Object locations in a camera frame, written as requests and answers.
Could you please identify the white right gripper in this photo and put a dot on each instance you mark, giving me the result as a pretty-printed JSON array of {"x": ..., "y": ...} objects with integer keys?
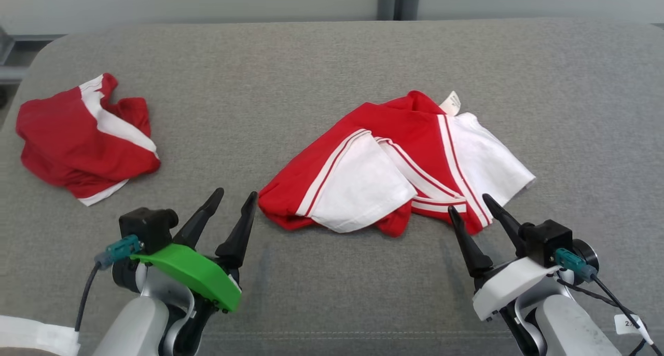
[{"x": 511, "y": 283}]

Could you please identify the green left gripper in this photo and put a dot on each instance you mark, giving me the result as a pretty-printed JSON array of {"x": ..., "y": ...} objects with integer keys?
[{"x": 197, "y": 270}]

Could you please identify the red white striped t-shirt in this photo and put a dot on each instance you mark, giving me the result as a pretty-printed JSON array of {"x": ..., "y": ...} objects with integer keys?
[{"x": 394, "y": 122}]

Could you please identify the red shorts with white stripe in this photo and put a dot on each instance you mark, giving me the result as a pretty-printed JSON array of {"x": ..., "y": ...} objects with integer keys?
[{"x": 62, "y": 138}]

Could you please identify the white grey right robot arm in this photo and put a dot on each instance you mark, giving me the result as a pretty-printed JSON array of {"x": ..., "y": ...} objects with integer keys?
[{"x": 570, "y": 330}]

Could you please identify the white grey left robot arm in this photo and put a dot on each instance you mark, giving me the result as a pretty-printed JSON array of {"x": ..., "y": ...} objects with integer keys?
[{"x": 129, "y": 325}]

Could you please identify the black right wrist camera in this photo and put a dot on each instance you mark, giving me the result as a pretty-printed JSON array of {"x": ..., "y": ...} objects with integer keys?
[{"x": 550, "y": 239}]

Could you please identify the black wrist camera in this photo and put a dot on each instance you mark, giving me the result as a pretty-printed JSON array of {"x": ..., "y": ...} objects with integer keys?
[
  {"x": 550, "y": 239},
  {"x": 148, "y": 229}
]

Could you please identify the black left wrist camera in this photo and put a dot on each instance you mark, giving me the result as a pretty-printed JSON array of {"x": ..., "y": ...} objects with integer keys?
[{"x": 148, "y": 229}]

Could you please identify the grey metal cart frame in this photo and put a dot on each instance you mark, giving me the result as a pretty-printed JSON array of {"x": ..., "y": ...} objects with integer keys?
[{"x": 10, "y": 74}]

